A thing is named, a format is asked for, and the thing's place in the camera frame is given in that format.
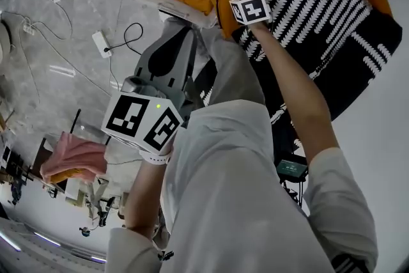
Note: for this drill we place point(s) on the small white power strip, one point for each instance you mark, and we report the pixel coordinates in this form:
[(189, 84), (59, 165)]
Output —
[(28, 29)]

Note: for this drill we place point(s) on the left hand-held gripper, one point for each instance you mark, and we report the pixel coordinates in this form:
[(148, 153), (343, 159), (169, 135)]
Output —
[(124, 118)]

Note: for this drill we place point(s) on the person's left forearm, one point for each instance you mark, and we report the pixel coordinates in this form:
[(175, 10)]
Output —
[(143, 195)]

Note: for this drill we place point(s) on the black white patterned blanket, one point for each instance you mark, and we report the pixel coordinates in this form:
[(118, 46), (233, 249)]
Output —
[(351, 51)]

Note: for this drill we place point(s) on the person's right forearm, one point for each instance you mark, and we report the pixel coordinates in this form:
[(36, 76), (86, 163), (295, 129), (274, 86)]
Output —
[(297, 89)]

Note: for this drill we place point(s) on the round white device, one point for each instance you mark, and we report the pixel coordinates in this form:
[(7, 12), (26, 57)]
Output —
[(4, 41)]

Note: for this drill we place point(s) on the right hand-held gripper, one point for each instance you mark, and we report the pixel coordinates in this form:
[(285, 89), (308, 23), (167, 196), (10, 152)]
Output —
[(254, 9)]

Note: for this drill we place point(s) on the person's white shirt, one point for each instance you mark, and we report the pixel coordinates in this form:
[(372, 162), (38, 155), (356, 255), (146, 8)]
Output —
[(223, 185)]

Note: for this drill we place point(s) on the black tripod stand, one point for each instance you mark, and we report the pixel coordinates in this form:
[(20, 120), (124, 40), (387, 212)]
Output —
[(295, 191)]

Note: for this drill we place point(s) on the person's grey trousers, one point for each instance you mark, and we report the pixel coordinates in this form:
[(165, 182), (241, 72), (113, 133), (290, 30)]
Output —
[(233, 70)]

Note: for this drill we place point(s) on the small black green-screen monitor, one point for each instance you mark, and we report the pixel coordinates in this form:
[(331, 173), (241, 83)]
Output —
[(292, 167)]

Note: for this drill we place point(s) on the pink cloth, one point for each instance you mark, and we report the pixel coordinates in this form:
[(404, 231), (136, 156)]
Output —
[(75, 156)]

